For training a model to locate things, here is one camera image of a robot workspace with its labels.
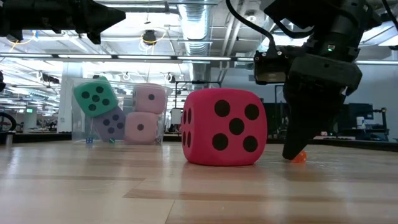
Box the black ceiling camera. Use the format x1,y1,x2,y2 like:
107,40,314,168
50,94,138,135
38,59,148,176
142,29,158,47

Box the large red foam die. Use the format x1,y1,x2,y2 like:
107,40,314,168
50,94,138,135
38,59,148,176
181,88,268,167

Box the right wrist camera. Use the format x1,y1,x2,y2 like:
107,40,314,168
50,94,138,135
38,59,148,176
253,46,296,86

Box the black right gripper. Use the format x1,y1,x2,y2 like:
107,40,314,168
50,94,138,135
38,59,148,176
281,52,364,161

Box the black cable loop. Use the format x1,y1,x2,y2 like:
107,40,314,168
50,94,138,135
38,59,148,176
0,111,17,132

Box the clear plastic container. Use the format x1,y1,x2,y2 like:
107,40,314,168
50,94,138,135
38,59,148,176
70,77,174,146

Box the grey metal post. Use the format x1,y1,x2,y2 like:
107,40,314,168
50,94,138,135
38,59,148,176
4,130,15,147

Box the silver ceiling duct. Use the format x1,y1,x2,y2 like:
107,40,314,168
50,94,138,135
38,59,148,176
178,0,212,57

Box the black background stand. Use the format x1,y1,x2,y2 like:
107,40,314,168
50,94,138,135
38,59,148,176
174,80,222,94

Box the large pink foam die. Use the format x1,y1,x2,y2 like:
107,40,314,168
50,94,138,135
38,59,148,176
132,83,168,115
124,111,160,146

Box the dark background monitors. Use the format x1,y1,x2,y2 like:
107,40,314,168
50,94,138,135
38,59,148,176
338,102,374,133

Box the large teal foam die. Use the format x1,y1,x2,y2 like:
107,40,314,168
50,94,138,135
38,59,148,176
73,81,119,118

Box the small orange die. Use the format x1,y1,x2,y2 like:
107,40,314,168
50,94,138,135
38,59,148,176
291,150,308,164

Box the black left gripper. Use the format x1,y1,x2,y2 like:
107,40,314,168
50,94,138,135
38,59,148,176
0,0,127,45

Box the large purple foam die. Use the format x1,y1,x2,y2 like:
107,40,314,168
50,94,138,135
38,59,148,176
92,106,126,143

